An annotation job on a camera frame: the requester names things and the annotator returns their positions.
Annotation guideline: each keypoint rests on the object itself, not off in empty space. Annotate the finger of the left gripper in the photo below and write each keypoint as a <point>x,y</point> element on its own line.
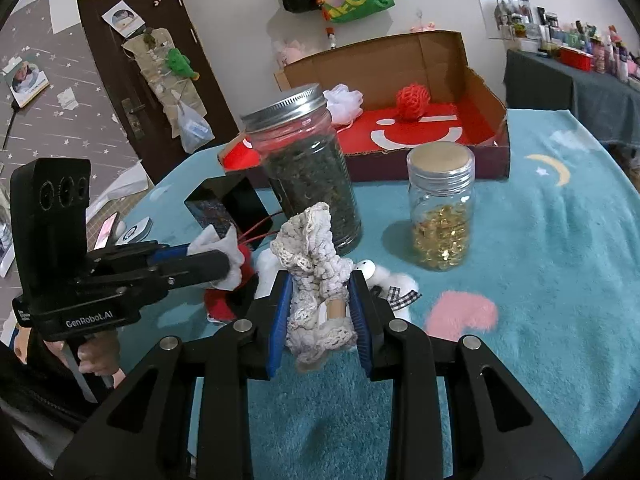
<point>192,270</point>
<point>136,255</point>

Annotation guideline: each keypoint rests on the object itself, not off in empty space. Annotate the small glass jar gold contents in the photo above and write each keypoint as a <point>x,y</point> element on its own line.
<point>441,190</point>

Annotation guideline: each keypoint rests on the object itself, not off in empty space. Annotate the white wireless charger pad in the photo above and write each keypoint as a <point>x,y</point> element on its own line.
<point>136,233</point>

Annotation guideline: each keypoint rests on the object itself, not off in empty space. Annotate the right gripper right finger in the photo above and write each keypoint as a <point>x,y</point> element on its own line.
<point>497,430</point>

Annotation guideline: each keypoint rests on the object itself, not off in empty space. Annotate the white plush bunny checkered bow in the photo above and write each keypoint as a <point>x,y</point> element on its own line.
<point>400,290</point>

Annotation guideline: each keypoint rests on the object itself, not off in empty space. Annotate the plastic bag on door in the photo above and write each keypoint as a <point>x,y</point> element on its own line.
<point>195,132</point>

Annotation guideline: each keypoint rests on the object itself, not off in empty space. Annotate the white tissue cloth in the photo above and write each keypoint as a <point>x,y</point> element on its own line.
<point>209,241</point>

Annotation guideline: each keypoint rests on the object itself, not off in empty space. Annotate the dark grey clothed side table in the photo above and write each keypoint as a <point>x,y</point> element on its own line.
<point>608,108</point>

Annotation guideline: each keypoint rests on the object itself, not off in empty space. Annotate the large glass jar dark contents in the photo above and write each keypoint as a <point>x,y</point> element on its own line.
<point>298,149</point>

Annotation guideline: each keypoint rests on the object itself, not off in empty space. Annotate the cardboard box red lining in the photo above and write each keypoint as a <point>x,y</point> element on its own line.
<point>375,146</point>

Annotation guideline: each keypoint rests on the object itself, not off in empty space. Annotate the green plush on door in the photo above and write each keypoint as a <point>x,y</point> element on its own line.
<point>180,65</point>

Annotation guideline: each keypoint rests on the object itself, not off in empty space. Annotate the red mesh bath pouf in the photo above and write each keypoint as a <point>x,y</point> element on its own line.
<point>412,102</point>

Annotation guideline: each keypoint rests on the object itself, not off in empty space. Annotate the white mesh bath pouf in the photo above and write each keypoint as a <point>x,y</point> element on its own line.
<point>344,105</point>

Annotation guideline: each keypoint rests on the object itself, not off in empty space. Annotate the pink plush bunny toy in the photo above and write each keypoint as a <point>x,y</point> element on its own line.
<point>289,52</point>

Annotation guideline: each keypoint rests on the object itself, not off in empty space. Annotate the person left hand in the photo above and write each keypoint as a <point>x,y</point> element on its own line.
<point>99,355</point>

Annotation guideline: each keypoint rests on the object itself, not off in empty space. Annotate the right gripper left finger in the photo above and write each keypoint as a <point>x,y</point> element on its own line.
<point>182,412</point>

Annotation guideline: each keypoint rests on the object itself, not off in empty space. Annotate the dark brown door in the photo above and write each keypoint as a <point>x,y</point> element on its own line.
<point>129,40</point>

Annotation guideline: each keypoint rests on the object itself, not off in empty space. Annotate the cream crochet scrunchie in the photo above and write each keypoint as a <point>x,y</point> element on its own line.
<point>318,319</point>

